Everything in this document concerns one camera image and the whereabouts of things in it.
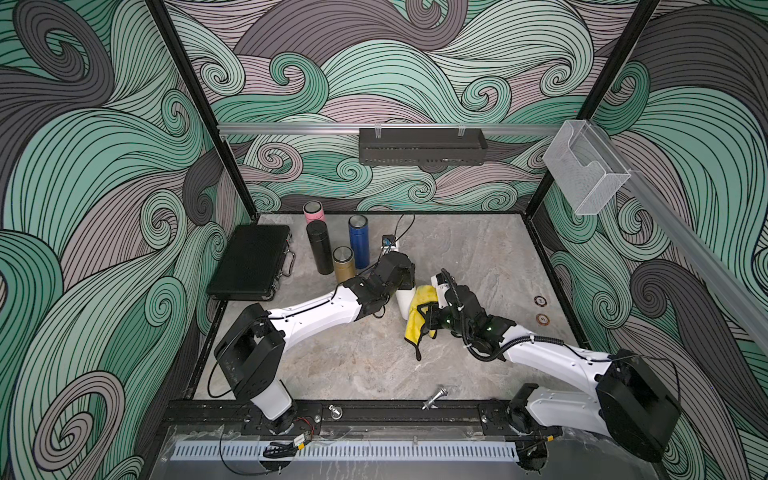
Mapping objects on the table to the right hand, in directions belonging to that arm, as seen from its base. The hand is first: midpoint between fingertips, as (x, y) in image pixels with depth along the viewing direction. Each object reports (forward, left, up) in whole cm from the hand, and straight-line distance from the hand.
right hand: (415, 310), depth 83 cm
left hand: (+10, +2, +9) cm, 14 cm away
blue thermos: (+22, +16, +7) cm, 28 cm away
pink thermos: (+28, +31, +12) cm, 44 cm away
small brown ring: (+1, -40, -9) cm, 41 cm away
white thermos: (+3, +3, +2) cm, 5 cm away
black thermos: (+20, +28, +11) cm, 36 cm away
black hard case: (+20, +54, -4) cm, 58 cm away
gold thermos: (+10, +20, +11) cm, 25 cm away
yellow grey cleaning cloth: (+2, -2, +4) cm, 5 cm away
